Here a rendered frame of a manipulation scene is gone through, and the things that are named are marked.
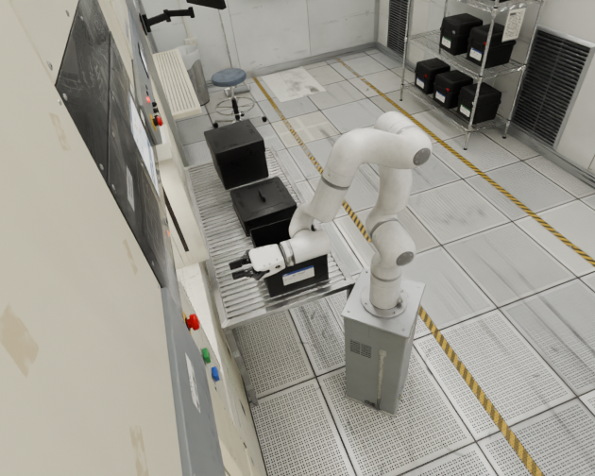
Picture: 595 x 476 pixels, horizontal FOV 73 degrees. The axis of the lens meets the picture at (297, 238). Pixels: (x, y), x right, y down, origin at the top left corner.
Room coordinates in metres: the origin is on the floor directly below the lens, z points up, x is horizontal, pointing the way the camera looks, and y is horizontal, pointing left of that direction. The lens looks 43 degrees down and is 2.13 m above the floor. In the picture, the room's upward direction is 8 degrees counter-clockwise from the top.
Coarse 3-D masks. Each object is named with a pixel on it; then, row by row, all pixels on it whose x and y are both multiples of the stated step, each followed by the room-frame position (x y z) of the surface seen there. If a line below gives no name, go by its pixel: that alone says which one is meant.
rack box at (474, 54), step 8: (488, 24) 3.53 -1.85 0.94; (496, 24) 3.50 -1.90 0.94; (472, 32) 3.47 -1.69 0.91; (480, 32) 3.38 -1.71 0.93; (496, 32) 3.30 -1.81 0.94; (472, 40) 3.43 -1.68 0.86; (480, 40) 3.35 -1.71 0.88; (496, 40) 3.25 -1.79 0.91; (512, 40) 3.28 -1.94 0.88; (472, 48) 3.42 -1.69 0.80; (480, 48) 3.33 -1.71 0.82; (488, 48) 3.23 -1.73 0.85; (496, 48) 3.24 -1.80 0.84; (504, 48) 3.27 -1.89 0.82; (512, 48) 3.28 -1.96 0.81; (472, 56) 3.41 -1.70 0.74; (480, 56) 3.31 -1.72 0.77; (488, 56) 3.24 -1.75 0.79; (496, 56) 3.25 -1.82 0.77; (504, 56) 3.27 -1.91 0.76; (480, 64) 3.30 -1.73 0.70; (488, 64) 3.25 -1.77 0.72; (496, 64) 3.26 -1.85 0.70
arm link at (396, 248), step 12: (384, 228) 0.99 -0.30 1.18; (396, 228) 0.98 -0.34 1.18; (372, 240) 1.00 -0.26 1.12; (384, 240) 0.95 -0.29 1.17; (396, 240) 0.93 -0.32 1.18; (408, 240) 0.92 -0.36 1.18; (384, 252) 0.92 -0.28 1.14; (396, 252) 0.89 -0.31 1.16; (408, 252) 0.89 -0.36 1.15; (372, 264) 0.99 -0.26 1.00; (384, 264) 0.91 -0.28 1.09; (396, 264) 0.88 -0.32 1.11; (384, 276) 0.95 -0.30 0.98; (396, 276) 0.95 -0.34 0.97
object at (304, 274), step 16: (272, 224) 1.38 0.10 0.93; (288, 224) 1.40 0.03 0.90; (256, 240) 1.36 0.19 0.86; (272, 240) 1.38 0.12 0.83; (320, 256) 1.15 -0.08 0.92; (288, 272) 1.11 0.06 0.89; (304, 272) 1.13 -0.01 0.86; (320, 272) 1.15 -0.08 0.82; (272, 288) 1.10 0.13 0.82; (288, 288) 1.11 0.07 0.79
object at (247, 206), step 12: (264, 180) 1.83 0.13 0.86; (276, 180) 1.81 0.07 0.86; (240, 192) 1.75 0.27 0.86; (252, 192) 1.74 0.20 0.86; (264, 192) 1.72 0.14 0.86; (276, 192) 1.71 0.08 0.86; (288, 192) 1.70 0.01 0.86; (240, 204) 1.65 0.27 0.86; (252, 204) 1.63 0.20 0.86; (264, 204) 1.62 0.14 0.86; (276, 204) 1.61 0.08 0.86; (288, 204) 1.59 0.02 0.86; (240, 216) 1.58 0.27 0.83; (252, 216) 1.54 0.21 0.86; (264, 216) 1.53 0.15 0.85; (276, 216) 1.55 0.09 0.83; (288, 216) 1.57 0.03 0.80; (252, 228) 1.51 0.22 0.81
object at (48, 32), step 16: (16, 0) 0.54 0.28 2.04; (32, 0) 0.62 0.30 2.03; (48, 0) 0.71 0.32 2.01; (64, 0) 0.85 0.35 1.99; (32, 16) 0.58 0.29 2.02; (48, 16) 0.67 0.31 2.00; (64, 16) 0.78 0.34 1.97; (32, 32) 0.54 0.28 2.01; (48, 32) 0.62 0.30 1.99; (64, 32) 0.72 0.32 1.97; (48, 48) 0.58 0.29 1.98; (64, 48) 0.67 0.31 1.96; (48, 64) 0.54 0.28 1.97; (128, 112) 1.03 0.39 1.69; (144, 176) 0.86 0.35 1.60; (144, 192) 0.77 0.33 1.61; (144, 208) 0.69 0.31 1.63; (144, 224) 0.62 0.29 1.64; (160, 224) 0.77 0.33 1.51; (160, 240) 0.69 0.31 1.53; (160, 256) 0.62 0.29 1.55; (240, 400) 0.77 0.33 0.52; (256, 432) 0.82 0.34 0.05
